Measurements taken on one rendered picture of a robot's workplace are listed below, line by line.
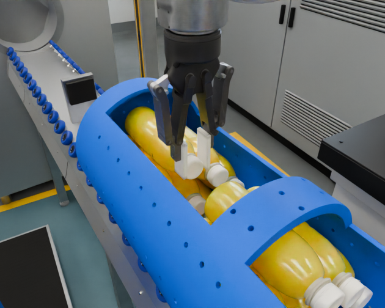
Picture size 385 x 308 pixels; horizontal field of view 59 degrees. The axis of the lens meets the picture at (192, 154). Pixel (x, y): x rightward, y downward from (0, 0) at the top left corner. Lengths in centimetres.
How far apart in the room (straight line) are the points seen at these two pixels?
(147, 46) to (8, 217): 144
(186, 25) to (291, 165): 223
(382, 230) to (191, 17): 68
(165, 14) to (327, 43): 187
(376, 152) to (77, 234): 166
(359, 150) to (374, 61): 123
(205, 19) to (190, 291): 32
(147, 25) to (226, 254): 109
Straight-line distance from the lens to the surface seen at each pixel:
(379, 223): 92
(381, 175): 84
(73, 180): 107
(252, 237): 41
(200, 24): 43
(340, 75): 223
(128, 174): 56
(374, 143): 94
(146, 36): 138
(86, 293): 187
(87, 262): 198
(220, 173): 62
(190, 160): 57
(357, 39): 214
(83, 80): 117
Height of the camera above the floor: 153
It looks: 36 degrees down
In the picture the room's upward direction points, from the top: straight up
